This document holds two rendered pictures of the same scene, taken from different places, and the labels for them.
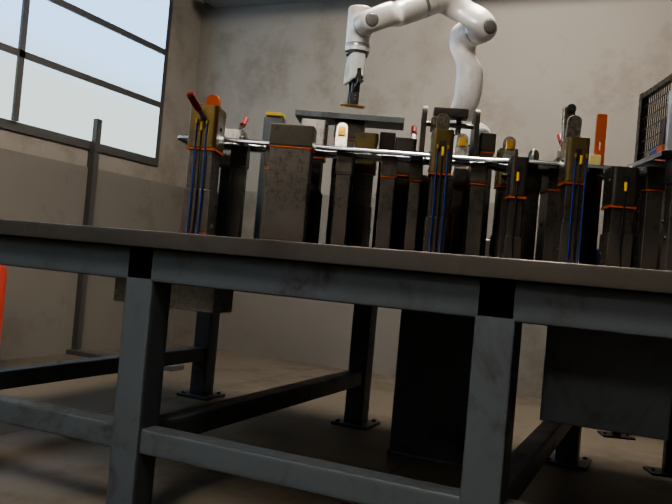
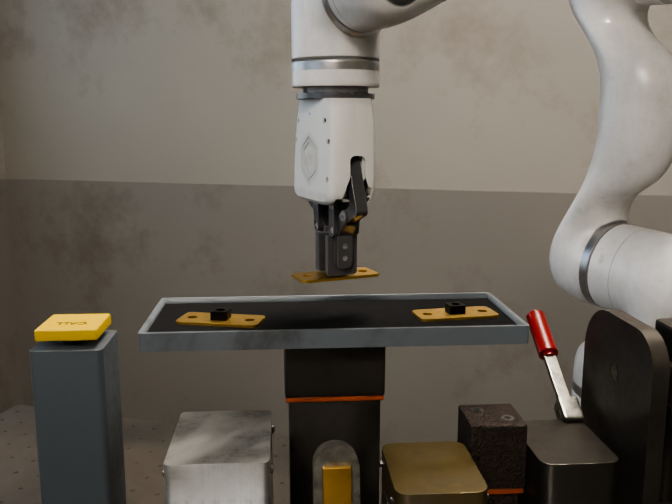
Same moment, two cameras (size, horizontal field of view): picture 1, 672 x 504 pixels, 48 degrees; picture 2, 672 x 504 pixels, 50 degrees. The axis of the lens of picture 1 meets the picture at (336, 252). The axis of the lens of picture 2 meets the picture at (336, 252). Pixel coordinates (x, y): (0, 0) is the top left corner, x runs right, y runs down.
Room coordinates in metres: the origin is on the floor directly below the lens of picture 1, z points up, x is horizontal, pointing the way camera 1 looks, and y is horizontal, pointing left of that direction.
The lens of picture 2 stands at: (1.86, 0.09, 1.36)
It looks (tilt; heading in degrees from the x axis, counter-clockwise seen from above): 10 degrees down; 352
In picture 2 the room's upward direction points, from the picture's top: straight up
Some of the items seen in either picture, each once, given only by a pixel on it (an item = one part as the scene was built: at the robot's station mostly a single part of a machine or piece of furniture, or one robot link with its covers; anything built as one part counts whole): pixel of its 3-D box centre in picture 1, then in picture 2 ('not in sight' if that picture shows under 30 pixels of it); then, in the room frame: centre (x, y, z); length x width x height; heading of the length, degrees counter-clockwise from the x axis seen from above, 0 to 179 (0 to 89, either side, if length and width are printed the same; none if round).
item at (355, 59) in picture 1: (355, 68); (335, 143); (2.57, -0.01, 1.34); 0.10 x 0.07 x 0.11; 15
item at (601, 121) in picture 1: (595, 193); not in sight; (2.34, -0.79, 0.95); 0.03 x 0.01 x 0.50; 86
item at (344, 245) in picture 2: (355, 94); (346, 243); (2.55, -0.02, 1.24); 0.03 x 0.03 x 0.07; 15
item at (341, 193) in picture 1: (342, 202); not in sight; (2.25, -0.01, 0.84); 0.12 x 0.05 x 0.29; 176
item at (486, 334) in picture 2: (350, 120); (332, 319); (2.58, -0.01, 1.16); 0.37 x 0.14 x 0.02; 86
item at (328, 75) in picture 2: (357, 50); (334, 78); (2.57, -0.01, 1.40); 0.09 x 0.08 x 0.03; 15
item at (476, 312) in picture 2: not in sight; (455, 309); (2.57, -0.14, 1.17); 0.08 x 0.04 x 0.01; 94
